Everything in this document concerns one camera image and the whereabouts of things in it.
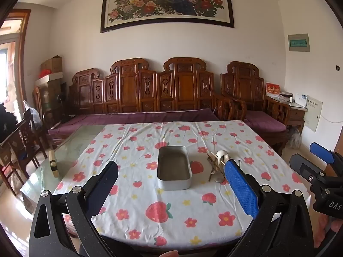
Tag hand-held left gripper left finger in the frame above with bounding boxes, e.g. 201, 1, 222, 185
28, 161, 120, 257

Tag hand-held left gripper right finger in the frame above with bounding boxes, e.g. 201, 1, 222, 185
224, 159, 315, 257

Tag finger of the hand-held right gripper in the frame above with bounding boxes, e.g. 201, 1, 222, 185
289, 154, 326, 178
309, 142, 343, 166

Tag white plastic spoon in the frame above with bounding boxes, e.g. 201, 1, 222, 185
213, 150, 228, 176

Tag rectangular metal tray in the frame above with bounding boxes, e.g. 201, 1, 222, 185
157, 146, 192, 190

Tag metal fork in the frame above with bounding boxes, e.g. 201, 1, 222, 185
214, 173, 229, 185

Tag grey fluffy mop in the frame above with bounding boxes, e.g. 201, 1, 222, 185
286, 127, 302, 149

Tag wooden side table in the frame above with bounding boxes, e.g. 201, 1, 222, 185
288, 102, 308, 135

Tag glass top table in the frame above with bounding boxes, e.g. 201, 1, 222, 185
20, 124, 108, 206

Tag small wooden block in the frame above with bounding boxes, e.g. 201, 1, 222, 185
49, 150, 60, 178

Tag white device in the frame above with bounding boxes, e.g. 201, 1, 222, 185
291, 93, 308, 108

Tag purple armchair cushion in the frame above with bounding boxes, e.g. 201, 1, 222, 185
244, 111, 288, 133

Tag strawberry flower print tablecloth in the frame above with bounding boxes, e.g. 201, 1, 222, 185
52, 120, 311, 247

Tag red box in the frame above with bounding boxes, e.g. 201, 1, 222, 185
265, 82, 281, 97

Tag wooden dining chair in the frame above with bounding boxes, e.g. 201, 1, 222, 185
0, 109, 49, 196

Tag carved wooden sofa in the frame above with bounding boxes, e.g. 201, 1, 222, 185
48, 57, 236, 146

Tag white plastic bag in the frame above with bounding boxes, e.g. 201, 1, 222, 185
23, 100, 43, 129

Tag carved wooden armchair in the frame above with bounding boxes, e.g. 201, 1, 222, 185
221, 61, 292, 152

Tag wooden cabinet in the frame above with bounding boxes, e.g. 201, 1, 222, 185
34, 73, 67, 118

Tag brown cardboard box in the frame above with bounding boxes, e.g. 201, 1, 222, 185
40, 55, 64, 74

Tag framed peacock flower painting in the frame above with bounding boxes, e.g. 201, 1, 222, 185
100, 0, 235, 34

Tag white wall cable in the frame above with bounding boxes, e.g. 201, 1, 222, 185
321, 113, 343, 124

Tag white wall panel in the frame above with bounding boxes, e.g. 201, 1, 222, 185
304, 96, 323, 133

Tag grey wall electrical box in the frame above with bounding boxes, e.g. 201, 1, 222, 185
288, 33, 311, 52

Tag wooden door frame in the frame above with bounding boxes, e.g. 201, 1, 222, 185
0, 9, 32, 109

